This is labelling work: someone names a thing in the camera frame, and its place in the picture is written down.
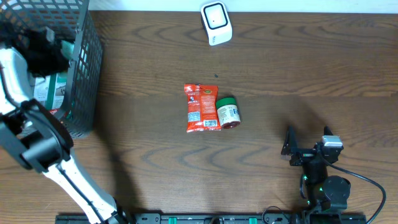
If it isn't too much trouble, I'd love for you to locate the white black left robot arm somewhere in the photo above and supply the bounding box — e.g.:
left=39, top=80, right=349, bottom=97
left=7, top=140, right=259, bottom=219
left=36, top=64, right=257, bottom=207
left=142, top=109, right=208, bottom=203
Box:
left=1, top=22, right=133, bottom=223

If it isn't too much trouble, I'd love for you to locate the green lid jar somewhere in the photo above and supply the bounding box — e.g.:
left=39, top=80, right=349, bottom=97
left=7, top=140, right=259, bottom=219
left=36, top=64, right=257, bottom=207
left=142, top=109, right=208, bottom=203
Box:
left=216, top=97, right=241, bottom=129

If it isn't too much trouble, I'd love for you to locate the green white 3M package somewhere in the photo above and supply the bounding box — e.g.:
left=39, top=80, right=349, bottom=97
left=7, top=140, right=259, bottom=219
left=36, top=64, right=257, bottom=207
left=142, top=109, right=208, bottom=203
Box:
left=32, top=66, right=69, bottom=114

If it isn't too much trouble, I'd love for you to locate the white barcode scanner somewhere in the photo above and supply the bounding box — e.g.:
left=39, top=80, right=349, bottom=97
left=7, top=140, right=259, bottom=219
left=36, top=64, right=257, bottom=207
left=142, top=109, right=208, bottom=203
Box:
left=200, top=1, right=233, bottom=46

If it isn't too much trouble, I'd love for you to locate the red snack bag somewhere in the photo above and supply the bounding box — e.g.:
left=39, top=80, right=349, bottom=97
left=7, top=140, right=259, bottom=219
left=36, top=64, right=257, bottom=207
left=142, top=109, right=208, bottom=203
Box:
left=184, top=84, right=221, bottom=133

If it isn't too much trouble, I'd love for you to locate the black mounting rail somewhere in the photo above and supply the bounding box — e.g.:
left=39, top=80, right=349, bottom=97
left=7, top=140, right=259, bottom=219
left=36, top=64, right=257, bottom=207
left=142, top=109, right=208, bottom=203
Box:
left=55, top=212, right=368, bottom=224

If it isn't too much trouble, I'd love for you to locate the grey mesh basket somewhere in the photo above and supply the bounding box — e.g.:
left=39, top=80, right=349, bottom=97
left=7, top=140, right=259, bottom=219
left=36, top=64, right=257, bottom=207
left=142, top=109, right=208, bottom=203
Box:
left=1, top=0, right=103, bottom=139

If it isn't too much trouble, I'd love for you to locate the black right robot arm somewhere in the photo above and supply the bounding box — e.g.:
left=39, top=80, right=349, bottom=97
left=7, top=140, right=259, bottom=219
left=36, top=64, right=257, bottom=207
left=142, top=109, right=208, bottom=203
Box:
left=281, top=126, right=351, bottom=213

